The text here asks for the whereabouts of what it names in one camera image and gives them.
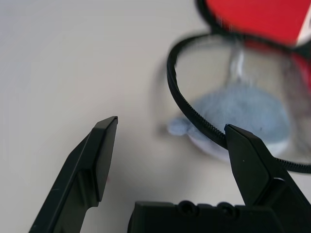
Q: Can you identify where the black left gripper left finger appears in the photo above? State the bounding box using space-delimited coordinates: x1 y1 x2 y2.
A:
28 116 119 233

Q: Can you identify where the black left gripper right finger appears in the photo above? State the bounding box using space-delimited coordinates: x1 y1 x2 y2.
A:
224 123 311 233

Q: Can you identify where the grey plush zipper charm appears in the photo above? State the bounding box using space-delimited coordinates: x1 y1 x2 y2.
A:
167 89 291 161

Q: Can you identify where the red black paddle case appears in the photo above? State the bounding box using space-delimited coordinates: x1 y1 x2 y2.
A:
167 0 311 174

